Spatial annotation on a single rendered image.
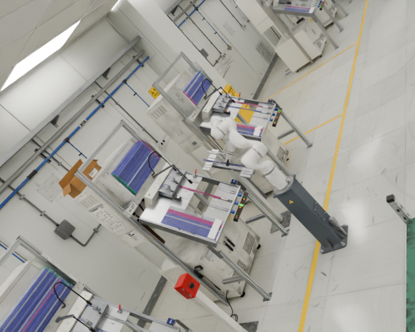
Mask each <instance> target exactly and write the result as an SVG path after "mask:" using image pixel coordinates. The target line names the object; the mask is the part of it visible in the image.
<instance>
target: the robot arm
mask: <svg viewBox="0 0 415 332"><path fill-rule="evenodd" d="M211 125H212V128H211V136H212V138H213V139H214V140H220V139H223V140H224V141H225V142H226V143H227V156H226V160H225V161H226V166H229V163H230V161H231V159H232V156H233V154H234V153H235V151H236V148H240V149H246V148H249V150H248V151H247V152H246V153H245V154H244V155H243V156H242V158H241V163H242V165H243V166H244V167H245V168H247V169H255V170H258V171H260V172H261V173H262V174H263V175H264V176H265V177H266V179H267V180H268V181H269V182H270V183H271V184H272V185H273V186H274V187H275V188H274V193H275V194H282V193H284V192H285V191H287V190H288V189H289V188H290V187H291V185H292V183H293V178H292V177H291V176H287V177H286V176H284V174H283V173H282V172H281V171H280V170H279V169H278V168H277V167H276V166H275V165H274V163H273V162H272V161H270V160H266V161H263V162H261V163H258V161H259V160H260V159H261V158H262V157H263V156H264V155H265V154H266V153H267V146H266V145H265V144H264V143H263V142H259V141H255V140H248V139H246V138H245V137H243V136H242V135H241V134H239V133H238V132H237V129H236V122H235V120H234V119H233V118H231V117H227V118H225V119H224V120H222V121H220V120H219V119H213V120H212V121H211Z"/></svg>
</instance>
